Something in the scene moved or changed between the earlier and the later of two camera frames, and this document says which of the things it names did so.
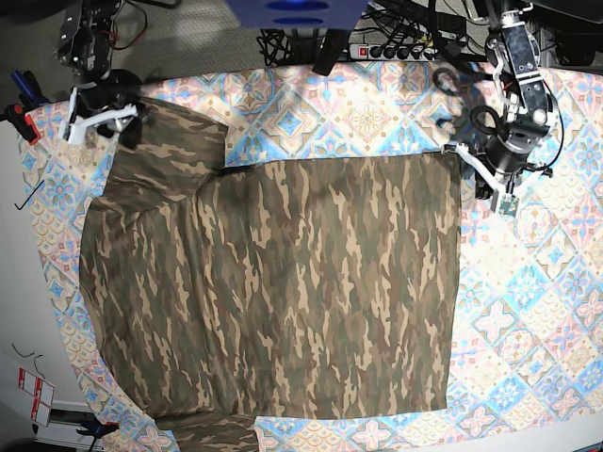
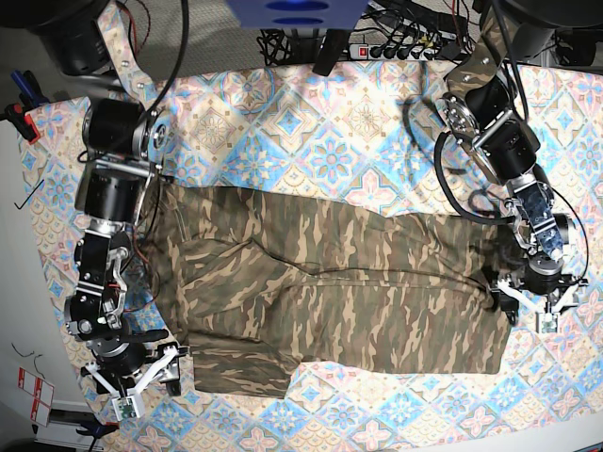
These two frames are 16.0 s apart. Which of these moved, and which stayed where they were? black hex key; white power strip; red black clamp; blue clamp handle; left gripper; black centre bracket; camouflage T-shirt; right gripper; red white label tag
Moved: left gripper; right gripper; camouflage T-shirt
Stayed: blue clamp handle; black centre bracket; red black clamp; white power strip; red white label tag; black hex key
